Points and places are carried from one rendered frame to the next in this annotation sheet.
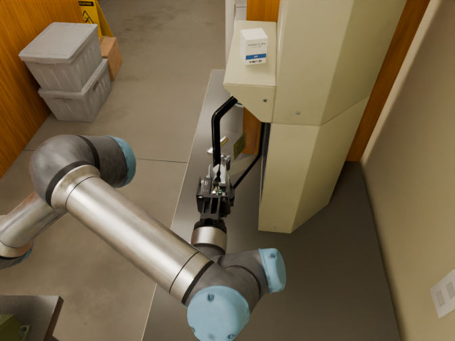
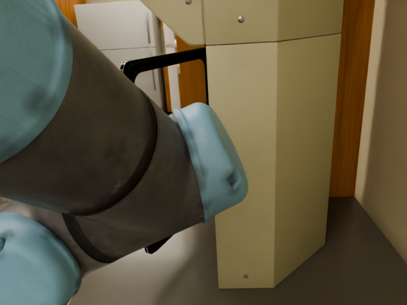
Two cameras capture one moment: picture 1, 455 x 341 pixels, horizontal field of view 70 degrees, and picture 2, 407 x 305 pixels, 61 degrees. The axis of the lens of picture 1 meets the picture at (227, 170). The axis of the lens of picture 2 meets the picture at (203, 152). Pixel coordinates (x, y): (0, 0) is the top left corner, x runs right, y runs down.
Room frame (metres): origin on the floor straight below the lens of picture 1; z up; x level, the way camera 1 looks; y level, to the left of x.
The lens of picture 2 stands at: (0.04, -0.07, 1.44)
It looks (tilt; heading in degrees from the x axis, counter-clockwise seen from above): 21 degrees down; 358
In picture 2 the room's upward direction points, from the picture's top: 4 degrees counter-clockwise
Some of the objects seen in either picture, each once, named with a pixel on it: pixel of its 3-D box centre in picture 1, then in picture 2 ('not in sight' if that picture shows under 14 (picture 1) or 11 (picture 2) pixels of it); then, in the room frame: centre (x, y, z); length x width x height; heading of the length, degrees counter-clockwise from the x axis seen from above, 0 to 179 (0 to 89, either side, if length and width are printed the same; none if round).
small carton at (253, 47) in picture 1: (253, 46); not in sight; (0.71, -0.06, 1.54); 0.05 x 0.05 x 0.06; 13
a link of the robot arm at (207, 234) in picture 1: (207, 241); not in sight; (0.34, 0.04, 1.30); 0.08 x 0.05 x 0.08; 85
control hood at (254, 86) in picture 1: (252, 67); (177, 15); (0.76, -0.06, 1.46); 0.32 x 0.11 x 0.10; 174
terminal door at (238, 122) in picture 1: (241, 140); (178, 144); (0.77, -0.04, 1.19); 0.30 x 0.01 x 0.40; 147
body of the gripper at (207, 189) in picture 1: (212, 208); not in sight; (0.42, 0.03, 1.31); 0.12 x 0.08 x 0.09; 175
